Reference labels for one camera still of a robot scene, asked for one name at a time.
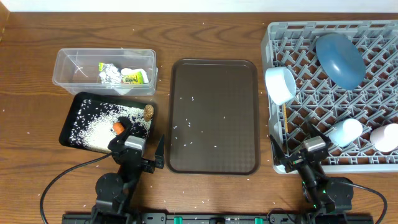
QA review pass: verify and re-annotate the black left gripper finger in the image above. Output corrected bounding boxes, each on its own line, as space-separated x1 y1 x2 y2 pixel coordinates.
118 117 132 143
155 134 165 169

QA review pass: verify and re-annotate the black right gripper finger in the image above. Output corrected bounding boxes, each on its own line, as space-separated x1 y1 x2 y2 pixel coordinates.
307 122 330 145
269 134 289 173

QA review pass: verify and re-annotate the orange carrot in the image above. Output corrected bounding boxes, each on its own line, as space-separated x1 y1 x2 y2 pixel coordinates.
113 122 125 135

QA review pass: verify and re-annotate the light blue cup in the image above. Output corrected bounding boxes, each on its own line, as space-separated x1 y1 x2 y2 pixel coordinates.
328 118 363 147

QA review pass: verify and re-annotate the wooden chopstick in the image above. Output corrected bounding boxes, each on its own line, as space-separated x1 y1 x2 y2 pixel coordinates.
282 103 289 133

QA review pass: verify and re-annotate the brown food scrap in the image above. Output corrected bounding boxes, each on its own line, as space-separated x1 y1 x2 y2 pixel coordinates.
144 105 154 122

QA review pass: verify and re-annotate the light blue rice bowl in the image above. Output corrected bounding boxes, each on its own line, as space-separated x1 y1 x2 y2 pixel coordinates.
265 67 296 105

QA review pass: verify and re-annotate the yellow green candy wrapper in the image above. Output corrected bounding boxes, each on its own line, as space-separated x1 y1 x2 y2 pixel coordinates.
121 72 144 85

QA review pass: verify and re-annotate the aluminium foil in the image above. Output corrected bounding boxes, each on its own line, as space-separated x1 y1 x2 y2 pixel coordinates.
98 62 122 85

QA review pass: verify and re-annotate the white napkin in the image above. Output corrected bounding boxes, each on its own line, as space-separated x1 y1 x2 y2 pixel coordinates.
118 68 149 95

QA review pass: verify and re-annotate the pale pink cup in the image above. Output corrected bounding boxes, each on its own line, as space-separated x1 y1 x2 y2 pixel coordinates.
370 123 398 152

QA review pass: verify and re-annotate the dark blue plate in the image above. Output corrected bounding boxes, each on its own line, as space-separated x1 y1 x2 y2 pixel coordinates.
315 33 366 90

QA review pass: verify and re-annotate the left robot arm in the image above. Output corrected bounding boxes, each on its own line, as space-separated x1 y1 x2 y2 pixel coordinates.
90 117 164 223

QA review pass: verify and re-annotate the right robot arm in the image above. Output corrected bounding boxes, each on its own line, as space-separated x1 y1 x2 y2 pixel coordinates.
270 123 354 223

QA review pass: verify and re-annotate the black waste tray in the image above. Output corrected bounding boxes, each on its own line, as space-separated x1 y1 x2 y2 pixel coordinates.
59 92 152 151

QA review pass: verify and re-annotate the grey plastic dishwasher rack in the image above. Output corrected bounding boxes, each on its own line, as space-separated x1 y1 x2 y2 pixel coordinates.
261 21 397 173

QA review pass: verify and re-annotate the spilled white rice pile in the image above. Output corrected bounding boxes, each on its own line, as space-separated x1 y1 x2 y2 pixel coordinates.
68 101 152 154

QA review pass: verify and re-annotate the clear plastic bin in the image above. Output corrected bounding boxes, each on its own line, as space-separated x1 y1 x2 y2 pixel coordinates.
52 48 158 96

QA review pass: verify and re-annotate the dark brown serving tray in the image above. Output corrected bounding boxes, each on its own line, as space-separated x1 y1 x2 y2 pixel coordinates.
165 58 260 175

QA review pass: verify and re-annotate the black rail at table edge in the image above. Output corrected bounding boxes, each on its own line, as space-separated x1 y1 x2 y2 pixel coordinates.
61 211 374 224

